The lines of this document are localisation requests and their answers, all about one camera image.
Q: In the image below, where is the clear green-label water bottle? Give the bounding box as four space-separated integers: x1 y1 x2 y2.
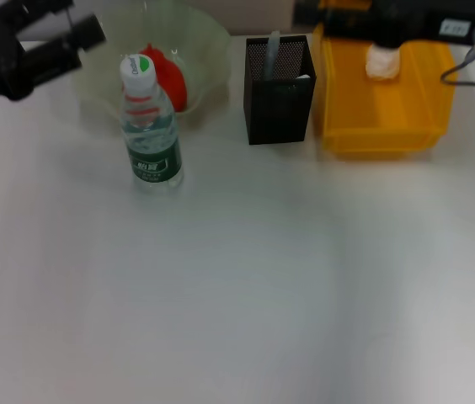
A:
120 54 186 194

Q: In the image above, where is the red-orange toy orange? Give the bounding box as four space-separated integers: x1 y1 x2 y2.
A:
138 41 189 114

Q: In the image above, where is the grey marker pen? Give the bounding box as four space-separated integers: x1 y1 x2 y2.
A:
264 29 283 82

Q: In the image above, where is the white paper ball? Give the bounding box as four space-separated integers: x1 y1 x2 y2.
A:
366 44 402 82

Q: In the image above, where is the grey right arm cable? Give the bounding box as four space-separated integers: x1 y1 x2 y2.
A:
440 24 475 94

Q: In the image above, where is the pale green glass fruit plate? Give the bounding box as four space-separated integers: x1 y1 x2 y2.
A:
68 1 233 130

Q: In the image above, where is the yellow plastic bin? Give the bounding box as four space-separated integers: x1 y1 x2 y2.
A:
313 0 457 160

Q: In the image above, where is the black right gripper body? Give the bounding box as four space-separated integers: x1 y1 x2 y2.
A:
363 0 475 51

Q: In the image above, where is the black mesh pen holder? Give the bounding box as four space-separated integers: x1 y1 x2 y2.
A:
243 35 318 146

